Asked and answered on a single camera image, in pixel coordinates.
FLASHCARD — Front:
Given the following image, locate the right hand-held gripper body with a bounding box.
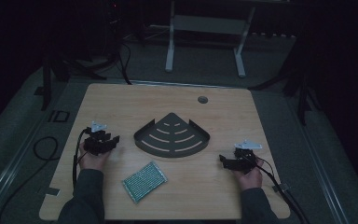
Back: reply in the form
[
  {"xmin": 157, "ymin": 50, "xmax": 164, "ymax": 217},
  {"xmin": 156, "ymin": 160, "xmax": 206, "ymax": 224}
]
[{"xmin": 233, "ymin": 139, "xmax": 264, "ymax": 175}]

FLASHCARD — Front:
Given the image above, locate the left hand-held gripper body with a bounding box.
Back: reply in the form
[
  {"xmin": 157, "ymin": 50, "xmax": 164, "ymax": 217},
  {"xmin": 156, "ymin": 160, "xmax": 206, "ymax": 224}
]
[{"xmin": 83, "ymin": 120, "xmax": 113, "ymax": 157}]

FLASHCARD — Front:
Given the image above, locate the person's left hand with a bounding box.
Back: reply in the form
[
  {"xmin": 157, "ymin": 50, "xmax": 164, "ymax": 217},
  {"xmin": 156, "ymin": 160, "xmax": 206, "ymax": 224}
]
[{"xmin": 78, "ymin": 141, "xmax": 112, "ymax": 173}]

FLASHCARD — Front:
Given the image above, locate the person's right hand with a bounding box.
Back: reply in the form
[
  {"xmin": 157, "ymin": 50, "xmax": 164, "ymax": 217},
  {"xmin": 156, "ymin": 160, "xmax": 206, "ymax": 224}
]
[{"xmin": 231, "ymin": 157, "xmax": 266, "ymax": 192}]

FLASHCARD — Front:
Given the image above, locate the black floor tape marking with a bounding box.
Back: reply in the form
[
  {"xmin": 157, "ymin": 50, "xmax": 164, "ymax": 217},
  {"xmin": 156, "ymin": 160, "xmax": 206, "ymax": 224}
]
[{"xmin": 47, "ymin": 109, "xmax": 71, "ymax": 123}]

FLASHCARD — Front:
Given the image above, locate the dark metal corner shelf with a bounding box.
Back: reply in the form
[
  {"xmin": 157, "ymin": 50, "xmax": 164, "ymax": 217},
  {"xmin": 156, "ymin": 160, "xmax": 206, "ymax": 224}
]
[{"xmin": 132, "ymin": 112, "xmax": 212, "ymax": 159}]

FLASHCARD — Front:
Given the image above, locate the black tripod stand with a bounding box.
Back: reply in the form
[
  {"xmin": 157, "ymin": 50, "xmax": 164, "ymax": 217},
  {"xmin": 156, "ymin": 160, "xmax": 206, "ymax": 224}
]
[
  {"xmin": 248, "ymin": 62, "xmax": 316, "ymax": 127},
  {"xmin": 40, "ymin": 46, "xmax": 122, "ymax": 112}
]

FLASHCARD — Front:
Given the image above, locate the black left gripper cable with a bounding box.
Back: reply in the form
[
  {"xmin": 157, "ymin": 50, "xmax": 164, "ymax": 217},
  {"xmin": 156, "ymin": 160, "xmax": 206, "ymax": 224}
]
[{"xmin": 71, "ymin": 128, "xmax": 91, "ymax": 189}]

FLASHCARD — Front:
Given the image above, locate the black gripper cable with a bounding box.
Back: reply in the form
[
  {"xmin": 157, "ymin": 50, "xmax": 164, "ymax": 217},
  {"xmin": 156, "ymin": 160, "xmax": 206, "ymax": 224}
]
[
  {"xmin": 245, "ymin": 155, "xmax": 312, "ymax": 224},
  {"xmin": 71, "ymin": 128, "xmax": 91, "ymax": 189}
]

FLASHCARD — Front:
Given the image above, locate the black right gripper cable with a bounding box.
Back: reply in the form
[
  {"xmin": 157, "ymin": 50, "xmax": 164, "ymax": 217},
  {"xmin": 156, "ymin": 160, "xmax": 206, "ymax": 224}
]
[{"xmin": 245, "ymin": 155, "xmax": 312, "ymax": 224}]

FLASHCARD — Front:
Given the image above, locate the black floor cable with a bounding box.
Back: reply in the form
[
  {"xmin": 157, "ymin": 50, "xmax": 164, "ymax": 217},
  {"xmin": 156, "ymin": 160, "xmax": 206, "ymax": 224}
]
[{"xmin": 0, "ymin": 135, "xmax": 61, "ymax": 224}]

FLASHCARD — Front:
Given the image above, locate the white metal desk frame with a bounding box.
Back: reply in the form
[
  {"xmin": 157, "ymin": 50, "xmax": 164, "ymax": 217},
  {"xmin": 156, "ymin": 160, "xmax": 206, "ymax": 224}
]
[{"xmin": 164, "ymin": 0, "xmax": 257, "ymax": 79}]

